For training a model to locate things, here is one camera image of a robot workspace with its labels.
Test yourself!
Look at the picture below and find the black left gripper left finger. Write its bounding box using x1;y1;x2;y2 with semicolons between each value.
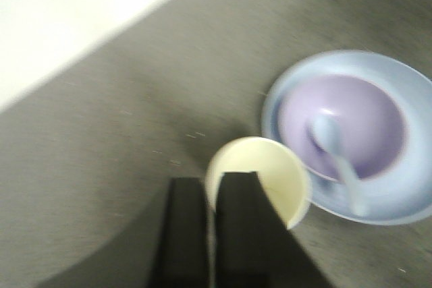
147;177;209;287

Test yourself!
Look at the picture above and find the cream plastic cup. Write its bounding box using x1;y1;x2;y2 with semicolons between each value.
205;136;313;229

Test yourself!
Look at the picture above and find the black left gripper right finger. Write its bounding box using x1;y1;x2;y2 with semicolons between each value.
215;172;327;287

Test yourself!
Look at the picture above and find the light blue plastic spoon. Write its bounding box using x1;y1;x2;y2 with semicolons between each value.
309;113;369;217

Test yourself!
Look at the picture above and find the purple plastic bowl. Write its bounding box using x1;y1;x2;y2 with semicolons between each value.
277;74;408;181

